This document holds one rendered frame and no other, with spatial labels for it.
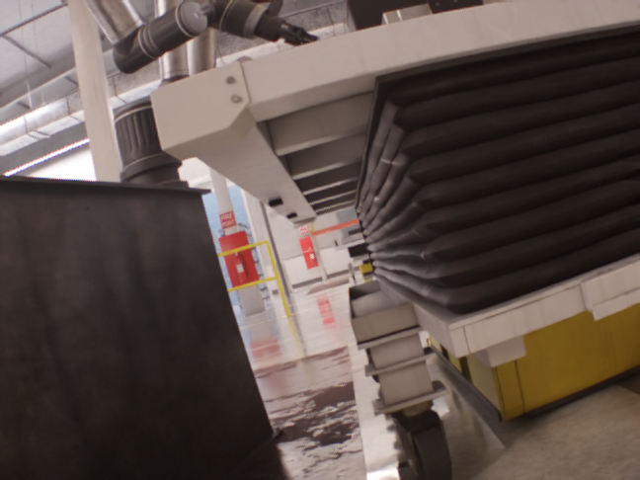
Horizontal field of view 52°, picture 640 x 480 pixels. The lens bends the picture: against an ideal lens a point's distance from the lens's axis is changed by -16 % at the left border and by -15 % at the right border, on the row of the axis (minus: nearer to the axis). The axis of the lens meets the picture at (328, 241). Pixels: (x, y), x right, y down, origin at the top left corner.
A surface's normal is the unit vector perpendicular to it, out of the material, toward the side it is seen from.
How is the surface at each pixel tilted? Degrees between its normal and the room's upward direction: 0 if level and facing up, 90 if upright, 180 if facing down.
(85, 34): 90
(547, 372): 90
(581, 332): 90
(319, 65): 90
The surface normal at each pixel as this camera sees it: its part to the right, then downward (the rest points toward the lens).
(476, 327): -0.02, -0.02
